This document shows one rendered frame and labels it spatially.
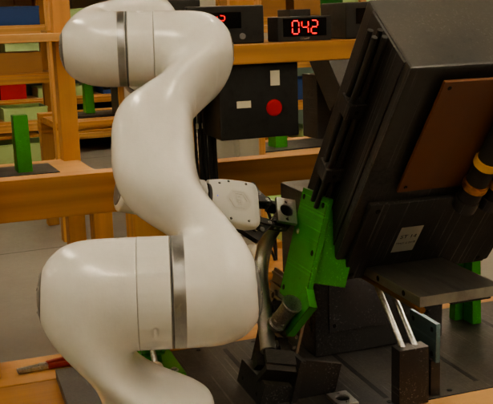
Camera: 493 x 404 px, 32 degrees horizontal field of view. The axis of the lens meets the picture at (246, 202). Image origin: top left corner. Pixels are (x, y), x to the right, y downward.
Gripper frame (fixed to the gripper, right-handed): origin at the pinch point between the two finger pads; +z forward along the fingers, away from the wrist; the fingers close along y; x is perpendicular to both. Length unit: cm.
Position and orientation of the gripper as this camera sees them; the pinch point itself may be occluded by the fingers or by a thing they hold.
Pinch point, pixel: (278, 216)
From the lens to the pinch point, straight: 166.9
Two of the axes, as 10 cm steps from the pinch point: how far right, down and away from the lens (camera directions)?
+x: -3.9, 5.4, 7.5
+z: 9.2, 1.7, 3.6
